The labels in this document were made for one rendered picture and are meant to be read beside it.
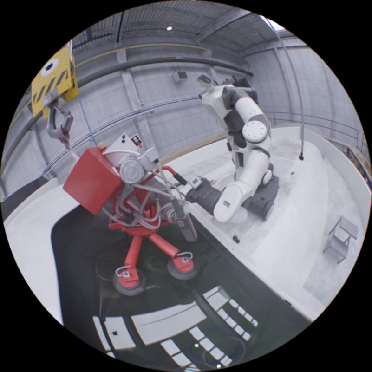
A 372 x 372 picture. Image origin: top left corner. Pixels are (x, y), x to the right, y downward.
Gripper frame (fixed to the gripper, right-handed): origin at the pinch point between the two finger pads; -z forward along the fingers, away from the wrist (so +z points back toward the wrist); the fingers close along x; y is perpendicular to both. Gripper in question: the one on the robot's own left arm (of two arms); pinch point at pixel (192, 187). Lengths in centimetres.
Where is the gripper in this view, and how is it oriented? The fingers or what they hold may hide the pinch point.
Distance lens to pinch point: 52.4
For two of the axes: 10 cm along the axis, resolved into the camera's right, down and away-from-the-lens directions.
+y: -5.2, -6.4, -5.7
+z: 4.8, 3.4, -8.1
